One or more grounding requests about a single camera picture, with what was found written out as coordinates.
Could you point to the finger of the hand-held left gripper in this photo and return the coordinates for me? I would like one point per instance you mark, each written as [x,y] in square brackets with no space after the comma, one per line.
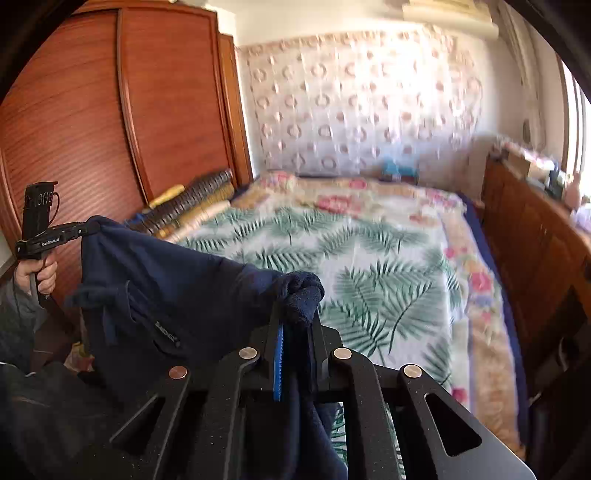
[87,228]

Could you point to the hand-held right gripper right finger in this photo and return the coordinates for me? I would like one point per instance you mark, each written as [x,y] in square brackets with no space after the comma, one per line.
[321,355]

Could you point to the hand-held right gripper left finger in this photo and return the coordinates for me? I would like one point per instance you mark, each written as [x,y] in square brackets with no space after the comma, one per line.
[278,364]

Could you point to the person's left forearm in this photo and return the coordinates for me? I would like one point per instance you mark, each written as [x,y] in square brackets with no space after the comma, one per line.
[16,318]

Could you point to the person's left hand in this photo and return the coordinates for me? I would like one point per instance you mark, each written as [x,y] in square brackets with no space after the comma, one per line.
[44,276]

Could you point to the dark patterned pillow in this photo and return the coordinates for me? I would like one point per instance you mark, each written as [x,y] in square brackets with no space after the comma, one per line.
[194,203]

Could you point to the brown louvred wooden wardrobe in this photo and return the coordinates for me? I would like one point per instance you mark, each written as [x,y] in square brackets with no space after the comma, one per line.
[115,115]

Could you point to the floral blanket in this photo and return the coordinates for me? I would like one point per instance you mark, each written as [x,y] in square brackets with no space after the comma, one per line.
[351,194]

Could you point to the person's dark clothing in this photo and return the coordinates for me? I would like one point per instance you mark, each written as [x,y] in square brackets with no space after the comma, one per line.
[46,415]

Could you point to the blue plastic bag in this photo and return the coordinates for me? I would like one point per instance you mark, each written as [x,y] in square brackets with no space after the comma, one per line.
[397,170]

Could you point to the black chair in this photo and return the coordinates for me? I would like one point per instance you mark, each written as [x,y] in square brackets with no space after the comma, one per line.
[558,369]

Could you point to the long wooden cabinet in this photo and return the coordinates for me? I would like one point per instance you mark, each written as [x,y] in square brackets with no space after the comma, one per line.
[531,240]

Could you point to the sheer circle-patterned curtain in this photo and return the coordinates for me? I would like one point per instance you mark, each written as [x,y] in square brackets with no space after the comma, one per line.
[346,106]

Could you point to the cardboard box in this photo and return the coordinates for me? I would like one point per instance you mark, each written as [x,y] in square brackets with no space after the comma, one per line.
[521,162]

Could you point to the white bottle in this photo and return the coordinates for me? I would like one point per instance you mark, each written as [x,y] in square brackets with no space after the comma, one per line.
[574,191]

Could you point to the wooden-framed window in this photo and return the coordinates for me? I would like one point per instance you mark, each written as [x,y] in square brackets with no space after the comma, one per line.
[579,138]

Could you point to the pale patterned window curtain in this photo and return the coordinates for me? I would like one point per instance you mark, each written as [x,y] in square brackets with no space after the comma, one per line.
[526,78]

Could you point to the white air conditioner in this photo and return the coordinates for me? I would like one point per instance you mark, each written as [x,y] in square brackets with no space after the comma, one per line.
[452,21]

